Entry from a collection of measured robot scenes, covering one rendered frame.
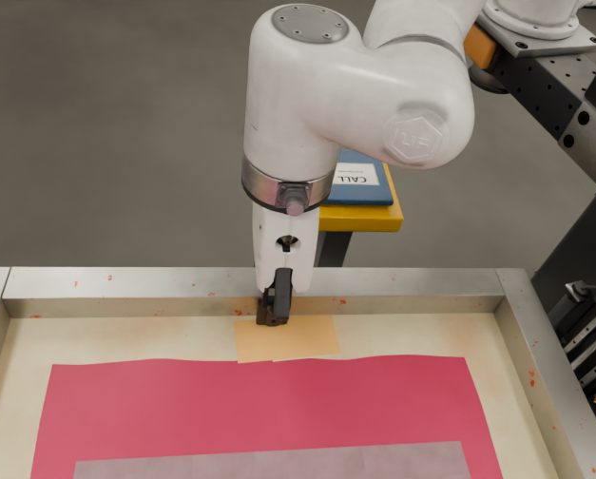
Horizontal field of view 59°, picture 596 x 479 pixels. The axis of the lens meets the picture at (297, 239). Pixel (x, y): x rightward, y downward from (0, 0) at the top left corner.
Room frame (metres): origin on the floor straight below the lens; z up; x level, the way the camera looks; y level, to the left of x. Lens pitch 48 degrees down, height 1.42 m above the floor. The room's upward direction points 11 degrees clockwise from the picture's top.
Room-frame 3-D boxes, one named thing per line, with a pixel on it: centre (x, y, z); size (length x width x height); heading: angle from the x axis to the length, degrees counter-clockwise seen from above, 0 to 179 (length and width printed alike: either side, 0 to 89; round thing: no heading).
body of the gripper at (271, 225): (0.32, 0.02, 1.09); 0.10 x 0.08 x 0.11; 14
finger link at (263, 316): (0.28, 0.01, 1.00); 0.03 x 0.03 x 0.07; 14
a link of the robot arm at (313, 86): (0.31, -0.02, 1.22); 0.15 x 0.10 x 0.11; 91
